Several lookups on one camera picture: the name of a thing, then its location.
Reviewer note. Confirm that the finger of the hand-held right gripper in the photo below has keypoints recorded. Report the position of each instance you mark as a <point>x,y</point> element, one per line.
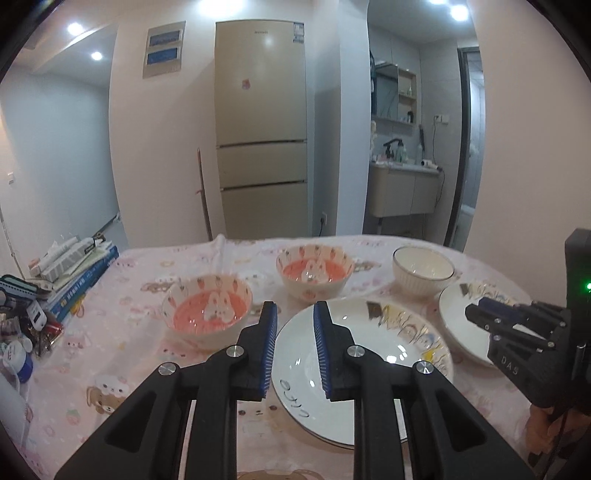
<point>489,321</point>
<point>496,305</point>

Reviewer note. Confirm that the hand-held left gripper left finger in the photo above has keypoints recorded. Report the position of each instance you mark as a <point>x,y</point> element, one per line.
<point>271,346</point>

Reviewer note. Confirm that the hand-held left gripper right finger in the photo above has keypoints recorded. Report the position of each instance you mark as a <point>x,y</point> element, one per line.
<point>321,346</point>

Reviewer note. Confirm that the white ribbed bowl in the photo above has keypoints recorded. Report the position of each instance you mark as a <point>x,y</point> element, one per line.
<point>422,272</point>

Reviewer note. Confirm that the person's right hand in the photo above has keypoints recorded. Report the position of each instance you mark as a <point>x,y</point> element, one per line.
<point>572,427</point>

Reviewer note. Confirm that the small white cartoon plate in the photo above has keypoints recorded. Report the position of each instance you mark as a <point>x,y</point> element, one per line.
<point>461,332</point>

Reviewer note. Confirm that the large white cartoon plate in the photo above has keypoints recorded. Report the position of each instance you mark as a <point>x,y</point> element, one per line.
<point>392,341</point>

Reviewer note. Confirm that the pink rabbit bowl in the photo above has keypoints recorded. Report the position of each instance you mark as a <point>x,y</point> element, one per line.
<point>314,272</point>
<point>203,314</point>

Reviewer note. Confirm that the beige vanity cabinet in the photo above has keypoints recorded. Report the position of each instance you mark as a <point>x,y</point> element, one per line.
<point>401,191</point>

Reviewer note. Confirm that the pink printed tablecloth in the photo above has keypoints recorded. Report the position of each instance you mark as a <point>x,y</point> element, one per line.
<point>120,369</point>

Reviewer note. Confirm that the white hair dryer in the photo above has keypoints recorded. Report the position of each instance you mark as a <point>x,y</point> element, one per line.
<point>430,165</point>

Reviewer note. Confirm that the wooden stick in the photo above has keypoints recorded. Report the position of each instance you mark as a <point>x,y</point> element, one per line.
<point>203,194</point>

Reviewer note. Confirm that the green bottle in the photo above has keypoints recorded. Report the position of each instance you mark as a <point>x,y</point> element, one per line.
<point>400,152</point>

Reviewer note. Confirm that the red small item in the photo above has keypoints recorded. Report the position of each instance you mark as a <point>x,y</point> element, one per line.
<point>51,332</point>

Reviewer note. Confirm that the white and grey boxes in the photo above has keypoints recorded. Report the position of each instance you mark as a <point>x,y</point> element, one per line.
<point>64,258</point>

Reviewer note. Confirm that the beige refrigerator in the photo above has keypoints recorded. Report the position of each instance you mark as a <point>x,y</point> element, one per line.
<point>261,115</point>

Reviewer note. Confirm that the bathroom mirror cabinet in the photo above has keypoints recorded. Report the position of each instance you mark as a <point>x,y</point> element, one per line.
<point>392,92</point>

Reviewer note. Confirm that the dark blue case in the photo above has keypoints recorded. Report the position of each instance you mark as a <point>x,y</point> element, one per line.
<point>18,285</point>

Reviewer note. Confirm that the ceiling spotlight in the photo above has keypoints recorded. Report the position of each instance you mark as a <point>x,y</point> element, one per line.
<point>96,55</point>
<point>459,11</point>
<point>76,28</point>

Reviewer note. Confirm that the black door frame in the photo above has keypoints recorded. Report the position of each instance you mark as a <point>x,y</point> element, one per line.
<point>459,152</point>

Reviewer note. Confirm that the bathroom wall socket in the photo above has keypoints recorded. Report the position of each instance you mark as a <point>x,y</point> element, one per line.
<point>441,119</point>

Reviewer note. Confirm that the wall electrical panel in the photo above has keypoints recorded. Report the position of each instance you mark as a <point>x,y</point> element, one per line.
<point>162,48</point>

